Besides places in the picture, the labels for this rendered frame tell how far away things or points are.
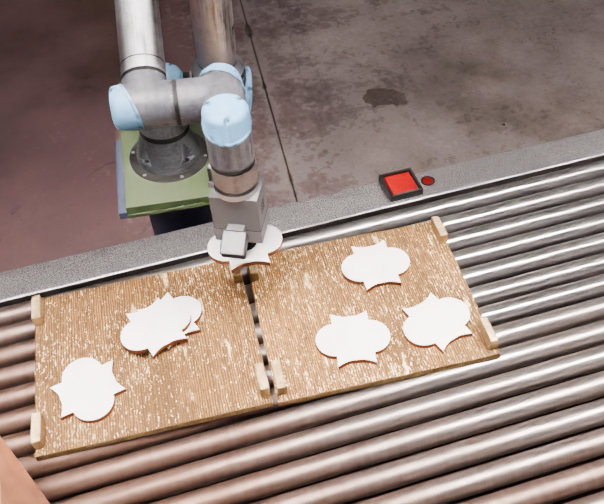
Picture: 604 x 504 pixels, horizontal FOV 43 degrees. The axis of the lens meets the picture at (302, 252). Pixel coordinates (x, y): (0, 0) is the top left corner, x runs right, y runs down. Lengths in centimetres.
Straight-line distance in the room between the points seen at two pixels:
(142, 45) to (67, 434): 67
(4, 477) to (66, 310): 41
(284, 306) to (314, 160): 176
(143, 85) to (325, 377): 59
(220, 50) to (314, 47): 223
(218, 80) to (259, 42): 264
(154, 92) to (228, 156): 17
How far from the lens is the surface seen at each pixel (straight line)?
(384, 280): 149
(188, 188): 178
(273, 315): 146
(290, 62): 375
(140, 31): 134
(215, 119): 117
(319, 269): 153
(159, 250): 164
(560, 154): 186
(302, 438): 133
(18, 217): 322
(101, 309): 154
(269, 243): 138
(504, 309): 151
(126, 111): 127
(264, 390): 134
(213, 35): 162
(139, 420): 138
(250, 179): 125
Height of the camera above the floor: 209
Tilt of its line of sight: 48 degrees down
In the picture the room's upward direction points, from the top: 4 degrees counter-clockwise
